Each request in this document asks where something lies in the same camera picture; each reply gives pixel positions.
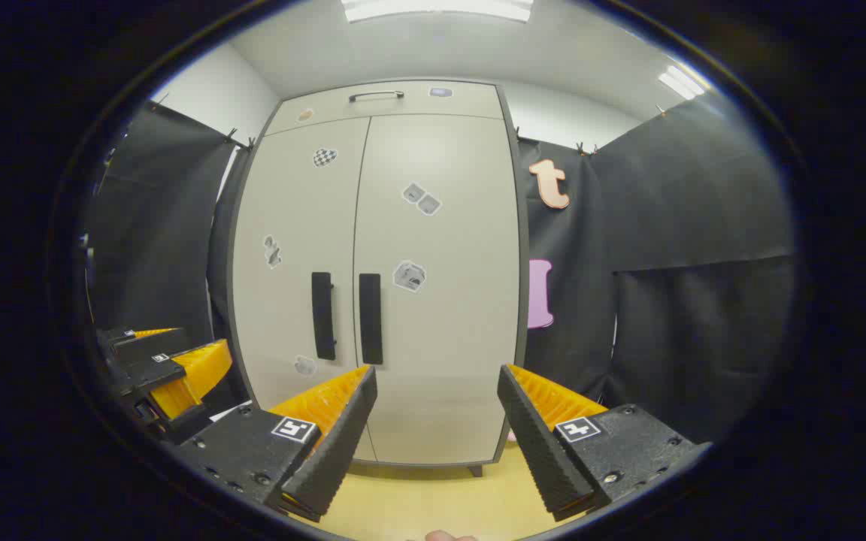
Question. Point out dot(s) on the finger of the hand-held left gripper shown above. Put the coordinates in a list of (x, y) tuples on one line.
[(151, 372), (147, 346)]

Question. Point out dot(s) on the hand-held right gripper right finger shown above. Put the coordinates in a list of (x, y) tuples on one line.
[(542, 451)]

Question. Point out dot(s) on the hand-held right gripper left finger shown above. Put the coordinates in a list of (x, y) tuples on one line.
[(343, 443)]

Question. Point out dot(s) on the grey shoe cabinet door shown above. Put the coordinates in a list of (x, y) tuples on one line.
[(448, 338), (290, 225)]

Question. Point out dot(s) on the grey double-door shoe cabinet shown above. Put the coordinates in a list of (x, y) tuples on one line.
[(523, 263)]

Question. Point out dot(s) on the grey cabinet top drawer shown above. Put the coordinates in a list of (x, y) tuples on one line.
[(403, 113)]

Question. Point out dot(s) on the black backdrop cloth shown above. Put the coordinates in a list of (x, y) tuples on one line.
[(666, 225)]

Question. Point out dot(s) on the small ceiling light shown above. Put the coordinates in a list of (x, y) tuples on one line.
[(681, 81)]

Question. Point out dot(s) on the long ceiling light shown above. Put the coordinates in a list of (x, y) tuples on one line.
[(437, 7)]

